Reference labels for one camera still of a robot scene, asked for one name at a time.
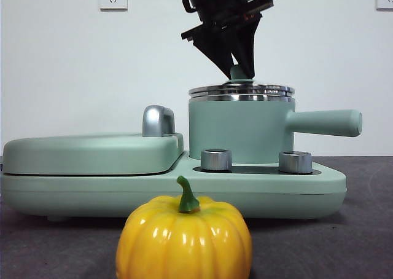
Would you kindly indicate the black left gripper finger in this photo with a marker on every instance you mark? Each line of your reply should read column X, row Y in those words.
column 248, row 42
column 215, row 48

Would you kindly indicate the glass lid with green knob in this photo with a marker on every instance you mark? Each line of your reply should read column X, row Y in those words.
column 215, row 91

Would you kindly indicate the yellow pumpkin with green stem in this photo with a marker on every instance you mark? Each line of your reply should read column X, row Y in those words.
column 172, row 242

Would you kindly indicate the silver control knob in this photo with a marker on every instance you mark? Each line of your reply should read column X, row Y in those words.
column 295, row 163
column 215, row 161

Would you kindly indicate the green cooking appliance base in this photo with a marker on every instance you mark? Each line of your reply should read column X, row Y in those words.
column 276, row 196

